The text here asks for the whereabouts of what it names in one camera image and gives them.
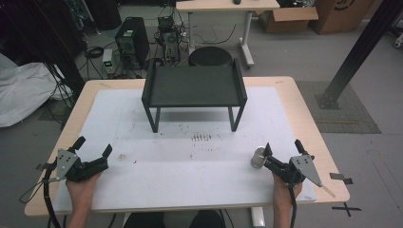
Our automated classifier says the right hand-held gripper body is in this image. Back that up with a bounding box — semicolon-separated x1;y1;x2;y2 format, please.
263;153;324;188

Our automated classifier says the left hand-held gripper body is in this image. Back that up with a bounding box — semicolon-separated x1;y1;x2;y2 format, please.
55;147;110;183

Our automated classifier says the silver metal cup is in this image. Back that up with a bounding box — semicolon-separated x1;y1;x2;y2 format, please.
250;145;267;170

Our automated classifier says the person's right hand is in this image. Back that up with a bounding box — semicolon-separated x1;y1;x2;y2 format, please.
272;172;304;207

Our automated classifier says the person's left hand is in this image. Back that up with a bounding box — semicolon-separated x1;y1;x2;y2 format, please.
65;171;104;204

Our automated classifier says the light wooden table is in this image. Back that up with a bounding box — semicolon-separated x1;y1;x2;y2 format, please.
24;75;352;218

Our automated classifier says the black tape strip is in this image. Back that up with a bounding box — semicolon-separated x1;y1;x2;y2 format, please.
329;172;354;185

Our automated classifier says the grey floor mat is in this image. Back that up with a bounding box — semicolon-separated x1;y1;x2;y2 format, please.
296;80;382;135

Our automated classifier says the white cloth sheet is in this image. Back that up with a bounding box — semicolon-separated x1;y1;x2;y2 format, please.
0;51;74;128

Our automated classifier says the person's left leg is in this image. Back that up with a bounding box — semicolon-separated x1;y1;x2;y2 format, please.
123;210;166;228

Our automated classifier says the person's leg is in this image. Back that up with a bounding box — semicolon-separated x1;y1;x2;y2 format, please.
123;210;166;228
189;209;226;228

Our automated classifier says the white table mat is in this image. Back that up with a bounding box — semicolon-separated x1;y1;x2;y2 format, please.
51;86;318;214

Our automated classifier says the small white box device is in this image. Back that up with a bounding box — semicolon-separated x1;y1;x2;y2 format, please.
102;47;116;76

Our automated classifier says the person's right leg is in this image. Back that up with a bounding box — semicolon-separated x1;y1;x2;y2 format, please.
189;209;226;228

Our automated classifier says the black metal shelf rack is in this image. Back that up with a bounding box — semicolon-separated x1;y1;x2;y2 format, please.
141;58;248;134

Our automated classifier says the round black stool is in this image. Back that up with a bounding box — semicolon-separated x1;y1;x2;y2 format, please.
187;46;234;67

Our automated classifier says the black metal stand beam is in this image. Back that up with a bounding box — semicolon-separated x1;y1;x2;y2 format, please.
315;0;403;110

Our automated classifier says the black computer tower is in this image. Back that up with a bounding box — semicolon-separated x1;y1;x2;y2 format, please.
114;16;151;69

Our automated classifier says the black curtain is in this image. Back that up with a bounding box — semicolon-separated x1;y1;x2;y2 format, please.
0;0;87;98

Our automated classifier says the open cardboard box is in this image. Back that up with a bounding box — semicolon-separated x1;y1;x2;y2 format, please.
257;6;319;34

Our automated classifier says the large printed cardboard box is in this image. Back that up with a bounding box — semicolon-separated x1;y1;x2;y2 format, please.
308;0;375;36

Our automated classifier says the white-legged wooden desk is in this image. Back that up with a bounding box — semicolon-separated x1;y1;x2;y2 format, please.
175;0;281;69

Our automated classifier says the left hand-held gripper cable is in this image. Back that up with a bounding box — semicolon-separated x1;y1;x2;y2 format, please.
18;161;65;228

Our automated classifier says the hand-held gripper cable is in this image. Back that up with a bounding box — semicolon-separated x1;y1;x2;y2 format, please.
18;161;65;228
286;183;298;228

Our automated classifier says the right hand-held gripper cable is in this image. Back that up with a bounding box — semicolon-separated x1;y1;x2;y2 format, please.
286;183;298;228

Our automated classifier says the coiled black cable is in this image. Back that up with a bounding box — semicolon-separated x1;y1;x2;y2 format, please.
85;46;106;59

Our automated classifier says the thin black floor cable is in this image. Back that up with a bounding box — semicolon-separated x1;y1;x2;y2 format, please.
192;23;238;46

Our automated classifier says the open computer case with cables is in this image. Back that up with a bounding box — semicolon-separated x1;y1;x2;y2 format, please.
155;14;182;66

